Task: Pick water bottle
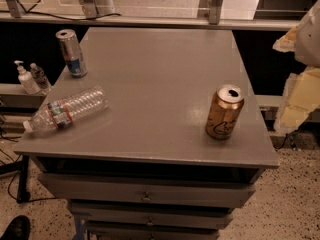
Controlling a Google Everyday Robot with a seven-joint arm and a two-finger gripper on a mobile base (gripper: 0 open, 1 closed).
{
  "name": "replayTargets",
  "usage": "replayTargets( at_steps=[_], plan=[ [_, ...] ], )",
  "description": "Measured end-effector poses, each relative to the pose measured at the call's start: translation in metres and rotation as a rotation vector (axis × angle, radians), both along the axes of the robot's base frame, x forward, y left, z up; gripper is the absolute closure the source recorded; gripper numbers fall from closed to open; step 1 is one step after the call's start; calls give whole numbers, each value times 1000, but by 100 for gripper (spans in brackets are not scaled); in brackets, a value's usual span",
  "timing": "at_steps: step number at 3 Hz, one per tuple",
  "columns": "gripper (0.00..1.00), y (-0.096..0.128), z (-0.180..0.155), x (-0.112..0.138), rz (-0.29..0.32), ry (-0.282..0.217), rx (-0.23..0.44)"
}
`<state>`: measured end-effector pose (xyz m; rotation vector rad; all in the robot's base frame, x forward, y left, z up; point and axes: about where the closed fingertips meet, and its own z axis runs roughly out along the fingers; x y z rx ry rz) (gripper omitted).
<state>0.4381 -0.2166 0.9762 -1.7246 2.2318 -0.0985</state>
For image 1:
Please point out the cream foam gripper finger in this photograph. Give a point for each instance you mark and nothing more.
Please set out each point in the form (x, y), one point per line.
(301, 96)

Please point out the clear plastic water bottle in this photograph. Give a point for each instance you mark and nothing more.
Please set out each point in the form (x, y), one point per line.
(62, 113)

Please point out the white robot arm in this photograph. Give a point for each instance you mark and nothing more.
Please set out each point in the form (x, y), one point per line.
(304, 39)

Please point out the small clear bottle on shelf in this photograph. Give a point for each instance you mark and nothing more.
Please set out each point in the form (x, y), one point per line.
(40, 77)

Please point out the white pump dispenser bottle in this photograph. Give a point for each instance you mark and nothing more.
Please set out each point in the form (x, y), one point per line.
(26, 79)

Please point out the gold soda can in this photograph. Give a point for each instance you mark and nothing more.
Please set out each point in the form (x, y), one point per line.
(226, 105)

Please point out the grey drawer cabinet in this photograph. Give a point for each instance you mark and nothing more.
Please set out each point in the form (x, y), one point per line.
(159, 85)

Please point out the silver blue energy drink can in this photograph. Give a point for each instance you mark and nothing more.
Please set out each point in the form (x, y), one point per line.
(72, 52)

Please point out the top grey drawer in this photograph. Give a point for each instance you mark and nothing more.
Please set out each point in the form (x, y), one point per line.
(147, 191)

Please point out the grey drawer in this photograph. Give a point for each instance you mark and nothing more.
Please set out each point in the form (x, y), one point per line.
(129, 231)
(154, 215)
(147, 191)

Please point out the bottom grey drawer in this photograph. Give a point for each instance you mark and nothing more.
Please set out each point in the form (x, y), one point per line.
(129, 231)

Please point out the middle grey drawer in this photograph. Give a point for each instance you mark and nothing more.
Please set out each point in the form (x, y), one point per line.
(154, 215)

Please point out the black stand leg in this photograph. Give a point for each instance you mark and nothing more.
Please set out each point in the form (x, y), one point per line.
(22, 194)

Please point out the black shoe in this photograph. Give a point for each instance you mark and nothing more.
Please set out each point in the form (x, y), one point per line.
(18, 229)

